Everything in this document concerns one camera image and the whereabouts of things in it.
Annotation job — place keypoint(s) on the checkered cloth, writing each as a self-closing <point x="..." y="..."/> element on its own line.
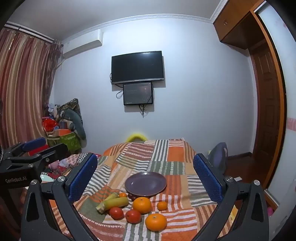
<point x="79" y="157"/>

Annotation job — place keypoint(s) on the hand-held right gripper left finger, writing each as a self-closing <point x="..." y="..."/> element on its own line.
<point x="83" y="178"/>

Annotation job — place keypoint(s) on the blue grey chair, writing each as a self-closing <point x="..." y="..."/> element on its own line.
<point x="217" y="157"/>

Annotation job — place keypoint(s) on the red tomato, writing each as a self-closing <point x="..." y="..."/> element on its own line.
<point x="133" y="216"/>
<point x="116" y="213"/>

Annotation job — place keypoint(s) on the dark patterned cushion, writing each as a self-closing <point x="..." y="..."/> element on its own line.
<point x="72" y="105"/>

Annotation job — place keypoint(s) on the long sugarcane piece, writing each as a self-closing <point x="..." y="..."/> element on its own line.
<point x="115" y="203"/>

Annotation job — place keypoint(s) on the green cardboard box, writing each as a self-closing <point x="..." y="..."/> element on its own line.
<point x="70" y="141"/>

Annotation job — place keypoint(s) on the wooden overhead cabinet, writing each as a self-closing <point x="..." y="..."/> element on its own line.
<point x="235" y="25"/>

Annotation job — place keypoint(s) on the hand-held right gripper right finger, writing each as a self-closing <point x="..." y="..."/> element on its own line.
<point x="208" y="180"/>

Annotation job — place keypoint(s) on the small black wall screen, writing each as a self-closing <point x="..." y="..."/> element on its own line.
<point x="138" y="93"/>

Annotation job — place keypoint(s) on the red bag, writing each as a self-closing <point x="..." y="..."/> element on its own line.
<point x="49" y="125"/>

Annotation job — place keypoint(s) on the dark red small fruit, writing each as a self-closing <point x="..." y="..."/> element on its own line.
<point x="132" y="197"/>

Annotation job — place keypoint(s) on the small tangerine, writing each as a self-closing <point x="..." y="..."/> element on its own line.
<point x="162" y="205"/>
<point x="123" y="195"/>

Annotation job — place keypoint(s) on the floral cloth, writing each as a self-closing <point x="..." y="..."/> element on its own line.
<point x="60" y="165"/>

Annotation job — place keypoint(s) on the black wall television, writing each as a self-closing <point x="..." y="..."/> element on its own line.
<point x="137" y="67"/>

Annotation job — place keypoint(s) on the purple plate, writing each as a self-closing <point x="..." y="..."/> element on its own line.
<point x="145" y="184"/>

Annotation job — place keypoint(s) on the white air conditioner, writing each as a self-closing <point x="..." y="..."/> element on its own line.
<point x="81" y="44"/>

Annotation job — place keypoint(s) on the striped patchwork blanket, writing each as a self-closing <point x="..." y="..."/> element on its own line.
<point x="175" y="166"/>

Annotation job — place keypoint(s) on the large orange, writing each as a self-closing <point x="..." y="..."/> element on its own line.
<point x="155" y="222"/>
<point x="142" y="205"/>

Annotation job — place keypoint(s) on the short sugarcane piece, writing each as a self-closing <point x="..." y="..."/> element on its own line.
<point x="111" y="197"/>

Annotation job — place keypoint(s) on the orange wooden door frame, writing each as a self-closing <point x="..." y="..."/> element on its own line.
<point x="281" y="97"/>

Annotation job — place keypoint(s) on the yellow round object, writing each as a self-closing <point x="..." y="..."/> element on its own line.
<point x="135" y="137"/>

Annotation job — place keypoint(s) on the striped red curtain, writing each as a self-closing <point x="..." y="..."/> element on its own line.
<point x="20" y="88"/>

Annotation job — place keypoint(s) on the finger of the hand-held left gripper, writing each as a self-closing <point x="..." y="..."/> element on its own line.
<point x="34" y="143"/>
<point x="55" y="151"/>

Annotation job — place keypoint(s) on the brown wooden door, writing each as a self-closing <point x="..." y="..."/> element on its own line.
<point x="266" y="104"/>

